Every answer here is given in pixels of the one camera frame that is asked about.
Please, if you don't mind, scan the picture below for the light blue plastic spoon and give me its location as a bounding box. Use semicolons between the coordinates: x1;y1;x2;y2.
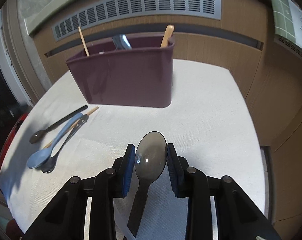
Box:
26;113;83;169

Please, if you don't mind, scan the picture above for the black handled metal spoon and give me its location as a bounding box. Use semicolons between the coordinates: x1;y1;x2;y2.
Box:
29;105;88;144

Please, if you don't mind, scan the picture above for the wooden chopstick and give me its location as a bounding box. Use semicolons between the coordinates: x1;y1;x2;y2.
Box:
43;106;99;149
78;26;90;57

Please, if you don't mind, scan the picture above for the wooden spoon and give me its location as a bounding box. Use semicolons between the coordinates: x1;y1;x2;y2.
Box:
160;24;174;48

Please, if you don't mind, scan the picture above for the dark steel spoon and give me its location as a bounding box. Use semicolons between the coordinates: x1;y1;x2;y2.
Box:
41;115;89;173

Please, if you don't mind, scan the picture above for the maroon plastic utensil holder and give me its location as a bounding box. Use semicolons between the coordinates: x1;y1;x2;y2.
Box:
66;34;175;108

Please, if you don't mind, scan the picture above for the small steel spoon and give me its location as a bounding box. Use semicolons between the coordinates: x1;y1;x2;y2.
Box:
111;34;132;50

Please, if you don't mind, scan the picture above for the grey ventilation grille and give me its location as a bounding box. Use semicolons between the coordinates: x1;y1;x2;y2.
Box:
52;0;222;42

